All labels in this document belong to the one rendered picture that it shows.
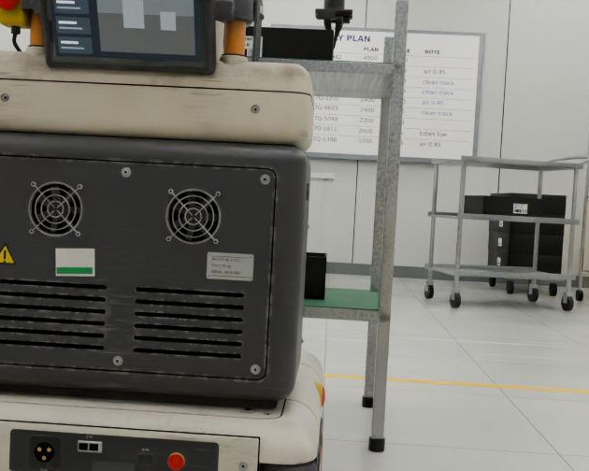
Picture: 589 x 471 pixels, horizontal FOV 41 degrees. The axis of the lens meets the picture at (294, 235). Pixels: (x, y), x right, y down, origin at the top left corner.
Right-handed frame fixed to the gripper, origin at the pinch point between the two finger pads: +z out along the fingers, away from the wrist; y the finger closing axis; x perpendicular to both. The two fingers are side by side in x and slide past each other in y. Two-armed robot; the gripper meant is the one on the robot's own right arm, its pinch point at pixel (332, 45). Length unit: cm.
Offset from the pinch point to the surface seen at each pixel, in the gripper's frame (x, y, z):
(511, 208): -286, -114, 47
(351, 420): 2, -10, 104
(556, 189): -461, -189, 32
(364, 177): -460, -26, 29
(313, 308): 28, 1, 69
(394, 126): 27.2, -16.0, 23.7
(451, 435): 11, -36, 104
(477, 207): -290, -93, 48
